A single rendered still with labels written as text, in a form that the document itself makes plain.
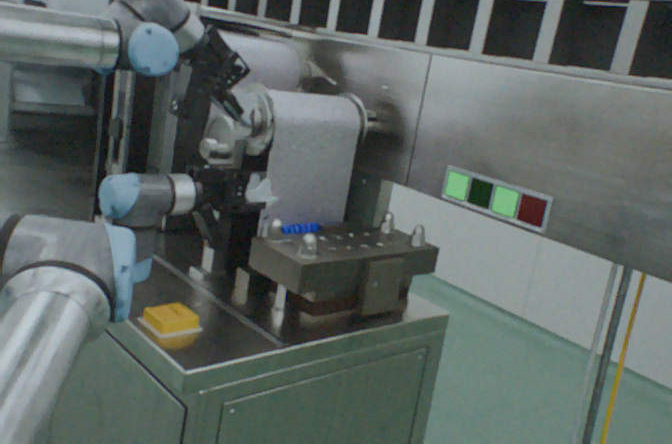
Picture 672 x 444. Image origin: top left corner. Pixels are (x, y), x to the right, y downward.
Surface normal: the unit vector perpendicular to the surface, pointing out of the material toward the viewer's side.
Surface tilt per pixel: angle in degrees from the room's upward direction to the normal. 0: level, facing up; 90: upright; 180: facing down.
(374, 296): 90
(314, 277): 90
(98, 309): 92
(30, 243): 43
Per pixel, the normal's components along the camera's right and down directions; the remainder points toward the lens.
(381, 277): 0.66, 0.27
